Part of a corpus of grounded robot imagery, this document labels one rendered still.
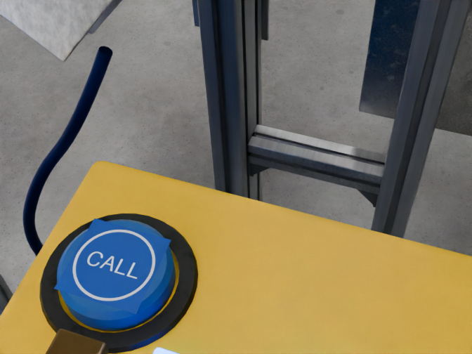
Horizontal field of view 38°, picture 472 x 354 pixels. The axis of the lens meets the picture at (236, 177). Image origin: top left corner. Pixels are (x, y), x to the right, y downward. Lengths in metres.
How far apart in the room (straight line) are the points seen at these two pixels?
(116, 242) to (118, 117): 1.56
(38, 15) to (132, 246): 0.34
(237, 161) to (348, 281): 0.69
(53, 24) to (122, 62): 1.40
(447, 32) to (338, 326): 0.50
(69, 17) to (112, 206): 0.31
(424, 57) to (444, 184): 0.97
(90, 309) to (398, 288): 0.10
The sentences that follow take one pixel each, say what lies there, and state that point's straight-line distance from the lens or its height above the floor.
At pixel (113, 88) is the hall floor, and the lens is 1.88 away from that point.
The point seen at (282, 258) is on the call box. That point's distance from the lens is 0.25.
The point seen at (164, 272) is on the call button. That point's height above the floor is 1.08.
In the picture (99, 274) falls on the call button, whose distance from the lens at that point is 0.24.
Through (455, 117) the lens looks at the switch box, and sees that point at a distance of 0.90.
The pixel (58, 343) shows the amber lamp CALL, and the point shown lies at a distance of 0.23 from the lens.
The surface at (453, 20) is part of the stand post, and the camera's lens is 0.69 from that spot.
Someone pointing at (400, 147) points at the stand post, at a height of 0.67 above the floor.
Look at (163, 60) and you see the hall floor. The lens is 1.94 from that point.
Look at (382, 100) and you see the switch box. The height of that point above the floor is 0.65.
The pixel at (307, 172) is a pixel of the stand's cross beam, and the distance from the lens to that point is 0.94.
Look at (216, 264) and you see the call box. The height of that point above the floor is 1.07.
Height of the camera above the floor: 1.28
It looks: 52 degrees down
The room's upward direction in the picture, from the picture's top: 3 degrees counter-clockwise
